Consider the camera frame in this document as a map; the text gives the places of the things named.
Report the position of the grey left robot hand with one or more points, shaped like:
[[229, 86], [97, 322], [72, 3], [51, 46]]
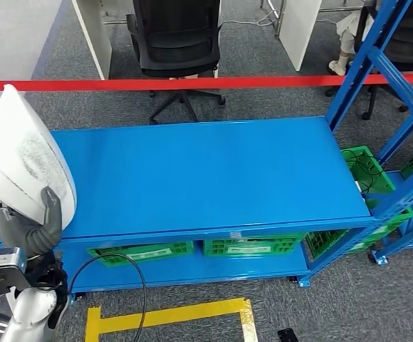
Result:
[[51, 222]]

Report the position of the white curved plastic part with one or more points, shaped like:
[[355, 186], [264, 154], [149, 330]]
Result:
[[17, 156]]

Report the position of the blue metal shelf rack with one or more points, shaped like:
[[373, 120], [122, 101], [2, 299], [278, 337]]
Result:
[[407, 236], [210, 174]]

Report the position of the yellow floor tape square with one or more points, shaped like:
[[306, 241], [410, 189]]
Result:
[[171, 316]]

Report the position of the white desk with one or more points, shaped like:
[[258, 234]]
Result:
[[94, 33]]

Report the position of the red barrier belt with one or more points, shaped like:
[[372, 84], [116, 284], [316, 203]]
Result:
[[192, 83]]

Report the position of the black office chair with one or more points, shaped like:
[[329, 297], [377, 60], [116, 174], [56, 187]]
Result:
[[411, 35], [176, 40]]

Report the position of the white desk side panel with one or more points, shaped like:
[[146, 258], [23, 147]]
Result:
[[298, 30]]

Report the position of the person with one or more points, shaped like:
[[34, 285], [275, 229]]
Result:
[[347, 33]]

